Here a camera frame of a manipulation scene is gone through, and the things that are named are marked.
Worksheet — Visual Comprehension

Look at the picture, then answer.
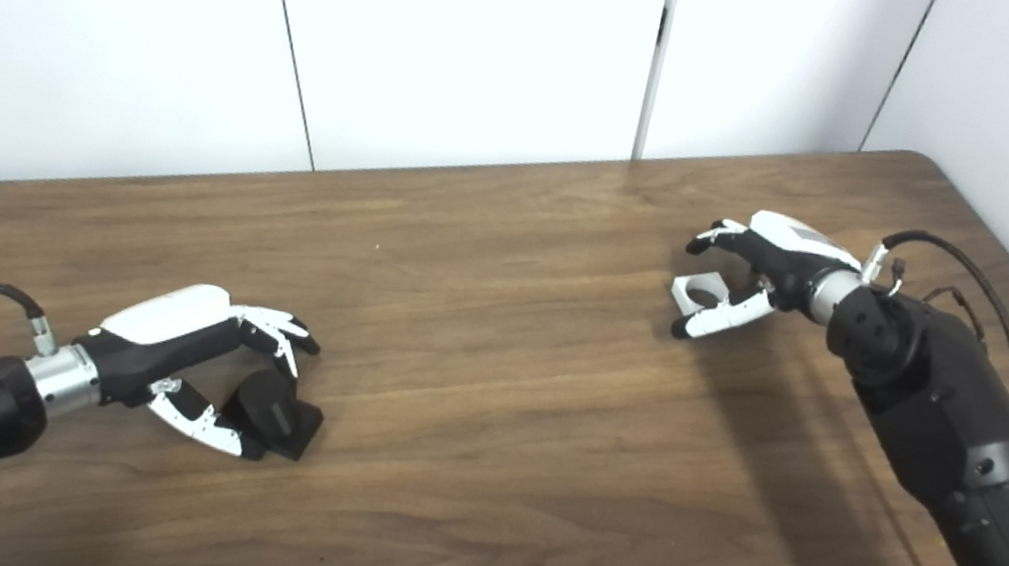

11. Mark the white square piece with hole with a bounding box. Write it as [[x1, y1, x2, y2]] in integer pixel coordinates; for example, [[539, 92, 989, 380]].
[[667, 266, 737, 326]]

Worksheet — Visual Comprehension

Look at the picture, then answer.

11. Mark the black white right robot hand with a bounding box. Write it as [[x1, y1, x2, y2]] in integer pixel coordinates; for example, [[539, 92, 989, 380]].
[[669, 198, 871, 367]]

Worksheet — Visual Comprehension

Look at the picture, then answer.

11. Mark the thin right wrist wire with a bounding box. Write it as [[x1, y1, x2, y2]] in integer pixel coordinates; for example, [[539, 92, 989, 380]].
[[877, 258, 998, 345]]

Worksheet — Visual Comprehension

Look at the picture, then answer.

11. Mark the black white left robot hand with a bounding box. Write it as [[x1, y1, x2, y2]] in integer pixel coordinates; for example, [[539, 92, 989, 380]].
[[61, 265, 328, 469]]

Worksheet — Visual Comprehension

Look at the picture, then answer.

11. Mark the black peg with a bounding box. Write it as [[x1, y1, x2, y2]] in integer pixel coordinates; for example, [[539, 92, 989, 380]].
[[220, 363, 331, 466]]

